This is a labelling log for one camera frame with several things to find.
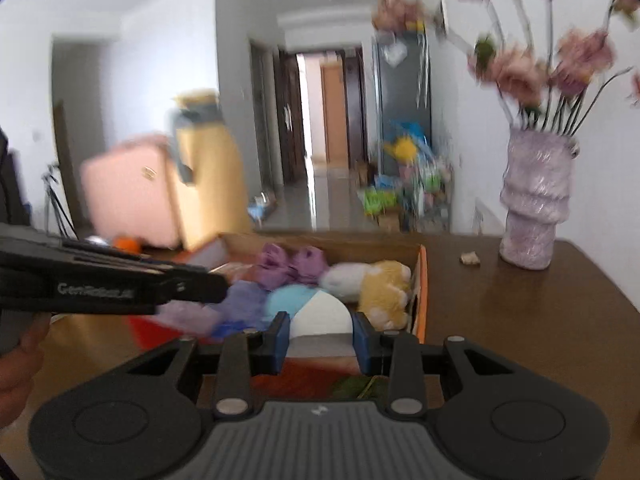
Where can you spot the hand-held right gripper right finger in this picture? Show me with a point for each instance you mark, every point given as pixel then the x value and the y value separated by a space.
pixel 361 342

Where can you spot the blue white plush toy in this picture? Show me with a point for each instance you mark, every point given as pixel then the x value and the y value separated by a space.
pixel 320 315

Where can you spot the pile of colourful toys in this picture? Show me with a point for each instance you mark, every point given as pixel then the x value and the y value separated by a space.
pixel 405 180

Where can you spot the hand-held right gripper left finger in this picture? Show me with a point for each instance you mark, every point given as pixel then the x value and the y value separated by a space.
pixel 281 340

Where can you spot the orange fruit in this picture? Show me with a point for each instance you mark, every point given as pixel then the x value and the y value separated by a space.
pixel 126 244

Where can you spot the red cardboard box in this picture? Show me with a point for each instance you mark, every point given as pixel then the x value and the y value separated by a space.
pixel 350 249

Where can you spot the pink suitcase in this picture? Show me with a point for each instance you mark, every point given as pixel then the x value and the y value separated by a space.
pixel 125 190

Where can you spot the yellow white plush toy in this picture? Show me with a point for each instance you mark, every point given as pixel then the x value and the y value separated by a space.
pixel 385 290

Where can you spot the mottled purple vase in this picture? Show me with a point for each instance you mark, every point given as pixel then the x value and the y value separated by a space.
pixel 535 200

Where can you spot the clear hanging umbrella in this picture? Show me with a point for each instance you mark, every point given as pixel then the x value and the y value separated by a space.
pixel 423 72

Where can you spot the black paper bag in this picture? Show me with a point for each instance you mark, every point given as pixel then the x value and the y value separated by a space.
pixel 10 185

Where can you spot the black tripod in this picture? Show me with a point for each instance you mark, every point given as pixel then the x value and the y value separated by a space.
pixel 52 195

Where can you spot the dried pink roses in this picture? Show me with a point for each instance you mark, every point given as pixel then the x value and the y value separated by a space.
pixel 515 75

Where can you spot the wooden door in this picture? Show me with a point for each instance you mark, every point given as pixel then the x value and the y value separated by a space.
pixel 334 110

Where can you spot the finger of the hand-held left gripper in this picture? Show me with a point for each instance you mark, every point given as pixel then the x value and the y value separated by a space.
pixel 200 287

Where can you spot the lilac knit gloves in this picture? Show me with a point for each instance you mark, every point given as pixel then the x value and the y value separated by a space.
pixel 300 265

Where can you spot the person's left hand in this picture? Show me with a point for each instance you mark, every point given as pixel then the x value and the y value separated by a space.
pixel 20 375

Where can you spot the grey refrigerator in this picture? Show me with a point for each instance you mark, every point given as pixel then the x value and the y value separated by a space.
pixel 400 110

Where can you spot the small beige scrap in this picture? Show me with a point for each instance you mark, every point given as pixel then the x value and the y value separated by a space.
pixel 470 258

